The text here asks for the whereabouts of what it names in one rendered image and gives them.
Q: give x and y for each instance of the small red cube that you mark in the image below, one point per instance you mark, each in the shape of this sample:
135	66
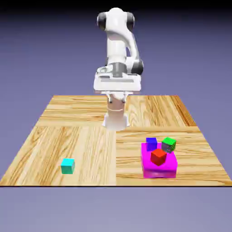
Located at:
158	157

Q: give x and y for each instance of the small cyan cube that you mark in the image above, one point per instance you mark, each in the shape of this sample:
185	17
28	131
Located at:
67	166

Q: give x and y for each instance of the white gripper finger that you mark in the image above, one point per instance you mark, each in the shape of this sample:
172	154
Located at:
109	99
123	98

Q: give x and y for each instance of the small blue cube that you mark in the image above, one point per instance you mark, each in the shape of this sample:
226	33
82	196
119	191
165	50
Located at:
151	143

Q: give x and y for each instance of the large magenta box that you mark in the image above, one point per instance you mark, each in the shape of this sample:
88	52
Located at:
159	168

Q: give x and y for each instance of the small green cube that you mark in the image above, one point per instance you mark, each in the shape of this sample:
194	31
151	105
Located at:
168	144

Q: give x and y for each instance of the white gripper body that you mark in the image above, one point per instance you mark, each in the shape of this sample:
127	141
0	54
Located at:
117	84

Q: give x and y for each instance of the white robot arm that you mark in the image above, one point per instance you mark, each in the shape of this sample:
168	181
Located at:
116	36

